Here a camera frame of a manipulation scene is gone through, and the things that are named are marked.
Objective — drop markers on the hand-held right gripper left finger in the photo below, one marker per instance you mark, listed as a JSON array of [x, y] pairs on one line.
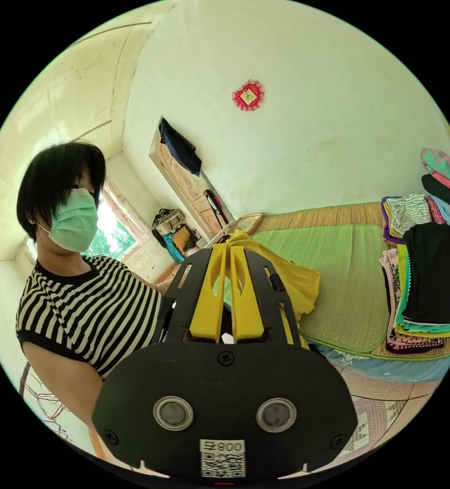
[[209, 305]]

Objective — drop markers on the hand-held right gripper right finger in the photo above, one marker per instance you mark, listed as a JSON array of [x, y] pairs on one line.
[[246, 309]]

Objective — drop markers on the yellow short sleeve shirt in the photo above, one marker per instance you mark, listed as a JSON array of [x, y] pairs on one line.
[[301, 284]]

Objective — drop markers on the heap of bags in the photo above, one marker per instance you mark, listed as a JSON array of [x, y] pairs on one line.
[[171, 233]]

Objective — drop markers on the bed with green woven mat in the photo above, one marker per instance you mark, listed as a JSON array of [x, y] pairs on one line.
[[343, 275]]

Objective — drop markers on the wooden door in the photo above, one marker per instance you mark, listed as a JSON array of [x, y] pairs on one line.
[[194, 195]]

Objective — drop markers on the window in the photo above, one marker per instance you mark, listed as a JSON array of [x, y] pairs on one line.
[[114, 235]]

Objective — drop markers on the person's body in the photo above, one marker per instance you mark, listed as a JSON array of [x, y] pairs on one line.
[[83, 298]]

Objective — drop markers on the dark garment hanging on door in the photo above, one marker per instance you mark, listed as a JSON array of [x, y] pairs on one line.
[[179, 147]]

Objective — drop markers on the pile of clothes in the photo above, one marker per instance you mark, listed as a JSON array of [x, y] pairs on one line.
[[431, 275]]

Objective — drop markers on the red wall ornament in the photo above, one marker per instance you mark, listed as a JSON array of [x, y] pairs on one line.
[[248, 95]]

